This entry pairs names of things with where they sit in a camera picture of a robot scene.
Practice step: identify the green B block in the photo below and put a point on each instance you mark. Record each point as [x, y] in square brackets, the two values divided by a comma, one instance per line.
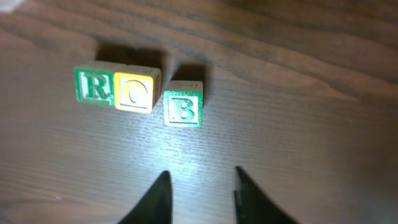
[183, 103]

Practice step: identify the green R block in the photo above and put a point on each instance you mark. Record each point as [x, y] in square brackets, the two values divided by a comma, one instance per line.
[94, 82]

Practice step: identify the yellow O block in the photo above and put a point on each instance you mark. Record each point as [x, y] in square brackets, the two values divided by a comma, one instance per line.
[136, 88]

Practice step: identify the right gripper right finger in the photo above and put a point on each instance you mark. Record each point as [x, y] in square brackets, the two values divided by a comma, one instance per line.
[252, 205]

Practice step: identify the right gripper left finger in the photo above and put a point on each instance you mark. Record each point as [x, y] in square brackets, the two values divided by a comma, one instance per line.
[155, 206]

